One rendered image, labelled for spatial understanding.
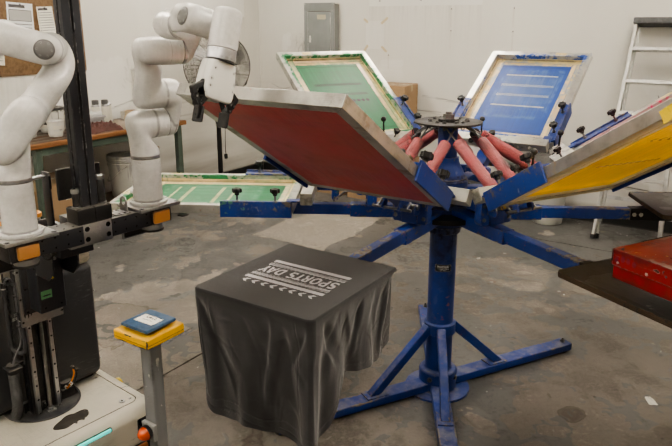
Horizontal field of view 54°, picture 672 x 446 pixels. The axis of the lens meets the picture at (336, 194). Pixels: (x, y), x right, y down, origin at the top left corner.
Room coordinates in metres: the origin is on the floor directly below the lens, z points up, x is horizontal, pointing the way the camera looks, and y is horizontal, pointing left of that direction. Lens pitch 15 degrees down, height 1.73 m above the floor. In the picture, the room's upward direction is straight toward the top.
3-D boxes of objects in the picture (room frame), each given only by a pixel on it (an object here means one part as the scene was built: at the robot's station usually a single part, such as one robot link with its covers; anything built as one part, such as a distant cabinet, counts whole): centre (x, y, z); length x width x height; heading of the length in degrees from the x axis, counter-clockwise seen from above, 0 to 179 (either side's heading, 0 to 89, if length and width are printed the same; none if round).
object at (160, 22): (2.01, 0.47, 1.68); 0.21 x 0.15 x 0.16; 39
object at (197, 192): (2.94, 0.41, 1.05); 1.08 x 0.61 x 0.23; 87
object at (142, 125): (2.17, 0.63, 1.37); 0.13 x 0.10 x 0.16; 129
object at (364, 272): (1.95, 0.12, 0.95); 0.48 x 0.44 x 0.01; 147
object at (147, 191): (2.17, 0.65, 1.21); 0.16 x 0.13 x 0.15; 51
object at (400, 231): (2.36, -0.15, 0.89); 1.24 x 0.06 x 0.06; 147
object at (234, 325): (1.76, 0.24, 0.74); 0.45 x 0.03 x 0.43; 57
